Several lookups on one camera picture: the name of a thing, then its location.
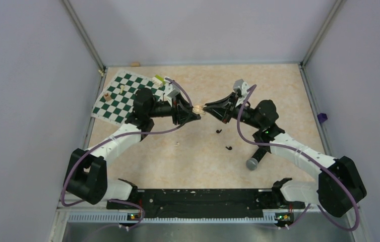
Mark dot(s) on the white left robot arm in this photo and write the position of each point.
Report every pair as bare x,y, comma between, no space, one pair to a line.
86,176

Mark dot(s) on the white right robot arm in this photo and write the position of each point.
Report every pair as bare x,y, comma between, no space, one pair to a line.
336,180

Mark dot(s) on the white earbud charging case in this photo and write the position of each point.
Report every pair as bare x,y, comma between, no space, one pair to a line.
198,109

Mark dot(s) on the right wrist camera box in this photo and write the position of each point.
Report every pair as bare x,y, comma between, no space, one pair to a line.
241,88

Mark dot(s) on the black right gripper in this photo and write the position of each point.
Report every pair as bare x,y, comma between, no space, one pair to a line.
230,102

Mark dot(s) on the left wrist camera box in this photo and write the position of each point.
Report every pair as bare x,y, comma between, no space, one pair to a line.
170,91

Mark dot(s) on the green white chessboard mat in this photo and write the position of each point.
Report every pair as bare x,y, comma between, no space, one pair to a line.
118,109

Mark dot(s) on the green white toy block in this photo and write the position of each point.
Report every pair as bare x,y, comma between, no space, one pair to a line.
158,81

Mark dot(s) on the small purple object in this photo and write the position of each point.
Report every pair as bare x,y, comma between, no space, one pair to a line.
322,117

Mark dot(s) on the black microphone grey head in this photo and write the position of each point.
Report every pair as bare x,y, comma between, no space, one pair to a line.
253,162

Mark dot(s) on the small wooden cube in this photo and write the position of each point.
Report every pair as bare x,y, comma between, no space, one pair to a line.
107,97

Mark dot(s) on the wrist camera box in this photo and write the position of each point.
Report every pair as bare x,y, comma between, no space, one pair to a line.
170,91
241,88

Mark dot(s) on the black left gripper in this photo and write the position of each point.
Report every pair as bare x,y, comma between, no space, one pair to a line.
181,111

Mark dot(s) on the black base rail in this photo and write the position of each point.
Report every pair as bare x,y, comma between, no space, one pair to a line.
209,203

